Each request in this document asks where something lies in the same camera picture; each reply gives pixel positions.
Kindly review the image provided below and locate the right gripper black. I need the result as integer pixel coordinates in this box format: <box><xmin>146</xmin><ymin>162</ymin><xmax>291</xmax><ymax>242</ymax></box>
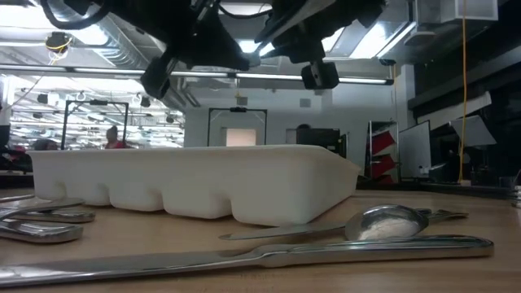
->
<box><xmin>271</xmin><ymin>0</ymin><xmax>386</xmax><ymax>90</ymax></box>

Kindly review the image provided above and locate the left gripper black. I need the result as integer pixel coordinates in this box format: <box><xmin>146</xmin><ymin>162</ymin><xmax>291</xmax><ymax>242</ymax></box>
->
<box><xmin>140</xmin><ymin>0</ymin><xmax>261</xmax><ymax>101</ymax></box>

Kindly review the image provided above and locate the white plastic cutlery tray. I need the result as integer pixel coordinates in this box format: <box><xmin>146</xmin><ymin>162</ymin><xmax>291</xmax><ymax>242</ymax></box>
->
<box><xmin>27</xmin><ymin>144</ymin><xmax>361</xmax><ymax>228</ymax></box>

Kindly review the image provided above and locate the silver spoon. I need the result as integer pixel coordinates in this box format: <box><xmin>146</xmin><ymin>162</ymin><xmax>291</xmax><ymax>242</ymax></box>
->
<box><xmin>0</xmin><ymin>194</ymin><xmax>36</xmax><ymax>203</ymax></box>
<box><xmin>0</xmin><ymin>197</ymin><xmax>85</xmax><ymax>221</ymax></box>
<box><xmin>344</xmin><ymin>203</ymin><xmax>470</xmax><ymax>242</ymax></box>

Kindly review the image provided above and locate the long ceiling light bar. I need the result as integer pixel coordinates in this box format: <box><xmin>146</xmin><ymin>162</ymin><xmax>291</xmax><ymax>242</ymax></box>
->
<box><xmin>0</xmin><ymin>63</ymin><xmax>395</xmax><ymax>85</ymax></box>

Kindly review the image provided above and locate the black monitor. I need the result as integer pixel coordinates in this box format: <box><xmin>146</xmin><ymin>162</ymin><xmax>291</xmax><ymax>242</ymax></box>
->
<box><xmin>296</xmin><ymin>127</ymin><xmax>348</xmax><ymax>160</ymax></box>

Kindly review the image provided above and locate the red shelf rack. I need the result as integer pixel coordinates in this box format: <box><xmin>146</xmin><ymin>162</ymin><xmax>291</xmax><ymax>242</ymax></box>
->
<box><xmin>367</xmin><ymin>120</ymin><xmax>399</xmax><ymax>184</ymax></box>

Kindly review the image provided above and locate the white glowing screen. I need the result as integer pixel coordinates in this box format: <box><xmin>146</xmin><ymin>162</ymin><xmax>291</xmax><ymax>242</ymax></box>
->
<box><xmin>225</xmin><ymin>127</ymin><xmax>257</xmax><ymax>147</ymax></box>

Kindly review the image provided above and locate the black round ceiling fixture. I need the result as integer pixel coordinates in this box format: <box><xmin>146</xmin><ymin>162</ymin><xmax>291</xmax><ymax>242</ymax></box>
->
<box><xmin>43</xmin><ymin>30</ymin><xmax>74</xmax><ymax>53</ymax></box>

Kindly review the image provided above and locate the whiteboard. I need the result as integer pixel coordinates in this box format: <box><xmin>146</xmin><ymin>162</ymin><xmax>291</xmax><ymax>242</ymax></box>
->
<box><xmin>397</xmin><ymin>120</ymin><xmax>432</xmax><ymax>180</ymax></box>

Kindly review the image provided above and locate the white angled panel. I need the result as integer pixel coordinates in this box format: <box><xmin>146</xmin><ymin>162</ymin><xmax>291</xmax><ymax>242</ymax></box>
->
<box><xmin>449</xmin><ymin>114</ymin><xmax>498</xmax><ymax>148</ymax></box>

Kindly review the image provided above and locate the black gantry frame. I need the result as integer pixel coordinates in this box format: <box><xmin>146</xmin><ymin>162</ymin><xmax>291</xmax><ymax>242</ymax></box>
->
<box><xmin>60</xmin><ymin>99</ymin><xmax>129</xmax><ymax>151</ymax></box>
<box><xmin>206</xmin><ymin>107</ymin><xmax>269</xmax><ymax>148</ymax></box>

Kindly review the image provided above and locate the black cable with yellow tag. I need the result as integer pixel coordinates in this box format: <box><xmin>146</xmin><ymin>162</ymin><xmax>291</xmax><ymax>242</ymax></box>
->
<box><xmin>217</xmin><ymin>2</ymin><xmax>274</xmax><ymax>20</ymax></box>
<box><xmin>39</xmin><ymin>0</ymin><xmax>112</xmax><ymax>31</ymax></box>

